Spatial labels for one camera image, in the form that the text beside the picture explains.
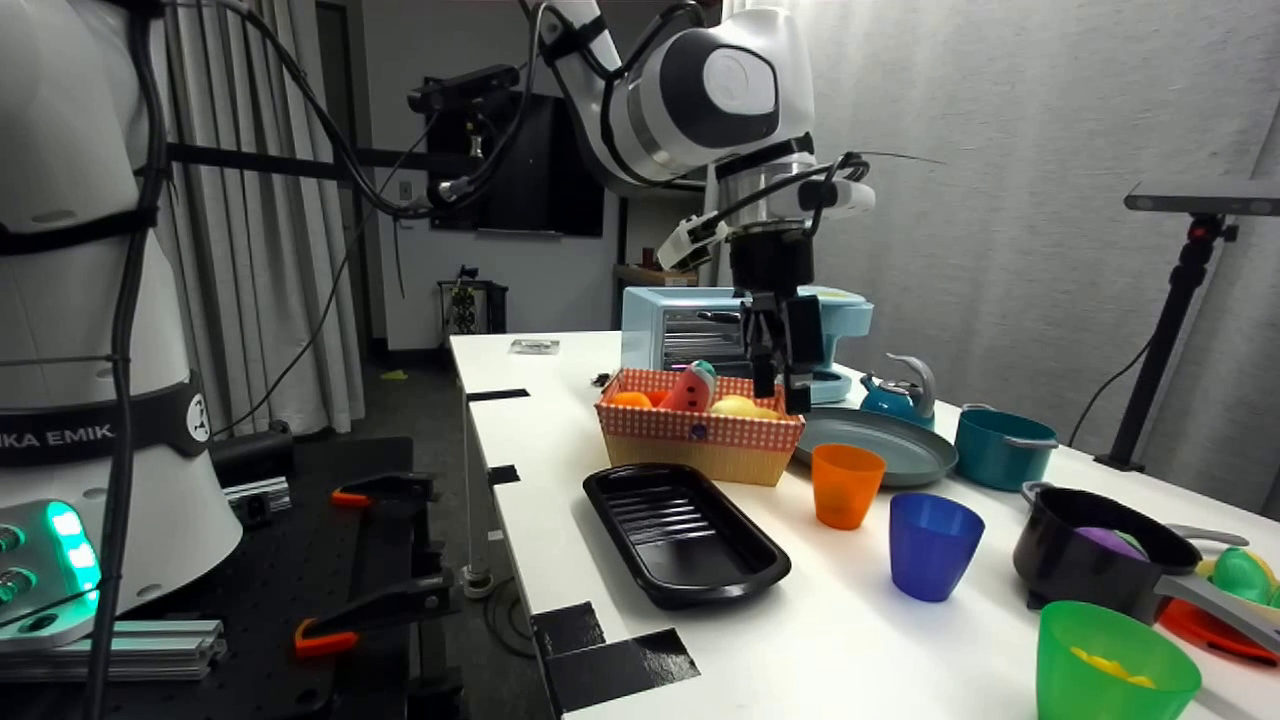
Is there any black tripod stand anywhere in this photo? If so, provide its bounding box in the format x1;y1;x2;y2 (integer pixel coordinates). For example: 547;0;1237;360
1097;214;1242;472

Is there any light blue toy oven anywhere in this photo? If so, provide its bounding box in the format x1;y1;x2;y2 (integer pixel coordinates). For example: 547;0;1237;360
615;281;875;411

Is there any blue plastic cup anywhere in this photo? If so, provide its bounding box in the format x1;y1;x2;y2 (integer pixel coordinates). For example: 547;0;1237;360
888;490;986;605

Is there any orange plastic cup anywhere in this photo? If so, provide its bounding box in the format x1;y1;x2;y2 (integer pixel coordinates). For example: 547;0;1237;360
809;439;888;531

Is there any yellow toy piece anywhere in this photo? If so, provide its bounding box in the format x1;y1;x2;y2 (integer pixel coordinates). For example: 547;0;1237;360
1066;646;1161;693

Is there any black toy pot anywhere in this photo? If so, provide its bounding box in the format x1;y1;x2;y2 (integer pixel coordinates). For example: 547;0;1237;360
1009;479;1280;652

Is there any red toy utensil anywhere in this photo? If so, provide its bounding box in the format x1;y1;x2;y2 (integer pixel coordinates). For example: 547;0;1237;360
1157;596;1280;672

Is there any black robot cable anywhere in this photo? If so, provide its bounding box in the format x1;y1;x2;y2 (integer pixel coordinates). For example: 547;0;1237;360
75;0;875;720

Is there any orange checkered basket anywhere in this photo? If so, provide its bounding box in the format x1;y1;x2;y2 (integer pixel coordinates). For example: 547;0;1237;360
592;367;809;492

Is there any black camera on pole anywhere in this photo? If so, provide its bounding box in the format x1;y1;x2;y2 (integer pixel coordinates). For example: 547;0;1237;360
403;59;529;119

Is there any black floor device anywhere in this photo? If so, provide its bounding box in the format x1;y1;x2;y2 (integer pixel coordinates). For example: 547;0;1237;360
437;271;512;338

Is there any green yellow toy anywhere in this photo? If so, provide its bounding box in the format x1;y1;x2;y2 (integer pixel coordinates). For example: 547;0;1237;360
1204;542;1280;609

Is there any black plastic plate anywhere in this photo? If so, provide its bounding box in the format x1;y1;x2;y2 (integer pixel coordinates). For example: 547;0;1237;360
581;462;797;611

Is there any grey toy utensil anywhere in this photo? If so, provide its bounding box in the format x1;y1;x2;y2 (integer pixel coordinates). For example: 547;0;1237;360
1161;521;1251;554

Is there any teal toy pot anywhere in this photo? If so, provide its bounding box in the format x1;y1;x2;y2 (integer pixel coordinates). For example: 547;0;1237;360
950;403;1065;492

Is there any black monitor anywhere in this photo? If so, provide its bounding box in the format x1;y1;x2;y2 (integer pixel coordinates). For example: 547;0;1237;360
423;87;613;242

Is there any dark wall shelf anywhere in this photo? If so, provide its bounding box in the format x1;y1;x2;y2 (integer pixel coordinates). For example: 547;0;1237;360
613;183;733;294

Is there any black horizontal pole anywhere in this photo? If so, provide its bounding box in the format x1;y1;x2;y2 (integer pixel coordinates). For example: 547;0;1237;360
175;141;437;175

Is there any grey curtain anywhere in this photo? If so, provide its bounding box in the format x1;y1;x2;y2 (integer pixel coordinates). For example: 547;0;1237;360
157;0;372;446

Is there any red toy fruit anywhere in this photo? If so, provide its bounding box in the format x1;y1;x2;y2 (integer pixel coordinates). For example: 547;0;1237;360
658;367;717;417

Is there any small teal toy pan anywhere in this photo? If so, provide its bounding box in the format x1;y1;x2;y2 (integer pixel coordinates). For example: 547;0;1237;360
856;354;941;431

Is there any orange handled black clamp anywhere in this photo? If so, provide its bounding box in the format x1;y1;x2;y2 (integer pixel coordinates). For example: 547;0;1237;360
291;573;452;666
329;472;437;521

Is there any green plastic cup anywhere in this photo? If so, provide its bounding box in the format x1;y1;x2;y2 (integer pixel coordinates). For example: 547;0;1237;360
1036;596;1204;720

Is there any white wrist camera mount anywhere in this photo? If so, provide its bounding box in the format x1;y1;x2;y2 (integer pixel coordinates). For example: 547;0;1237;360
651;174;885;277

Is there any grey-teal plate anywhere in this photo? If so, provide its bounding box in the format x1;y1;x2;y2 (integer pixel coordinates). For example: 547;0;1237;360
791;403;964;492

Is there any black camera bar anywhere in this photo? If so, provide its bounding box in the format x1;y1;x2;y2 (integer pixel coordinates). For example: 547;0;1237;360
1119;175;1280;222

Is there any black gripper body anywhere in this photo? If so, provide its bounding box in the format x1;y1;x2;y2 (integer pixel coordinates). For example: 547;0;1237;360
726;225;830;367

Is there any aluminium extrusion bar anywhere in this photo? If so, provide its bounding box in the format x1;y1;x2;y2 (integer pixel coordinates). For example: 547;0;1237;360
0;618;231;687

